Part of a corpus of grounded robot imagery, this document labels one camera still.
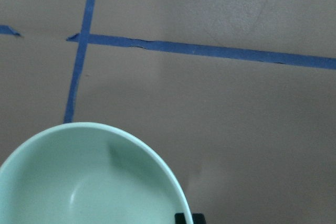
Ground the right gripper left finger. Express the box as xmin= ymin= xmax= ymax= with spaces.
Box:
xmin=174 ymin=213 xmax=186 ymax=224

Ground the green bowl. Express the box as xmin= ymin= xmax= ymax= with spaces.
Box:
xmin=1 ymin=122 xmax=193 ymax=223

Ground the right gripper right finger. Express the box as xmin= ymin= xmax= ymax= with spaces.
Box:
xmin=192 ymin=213 xmax=206 ymax=224

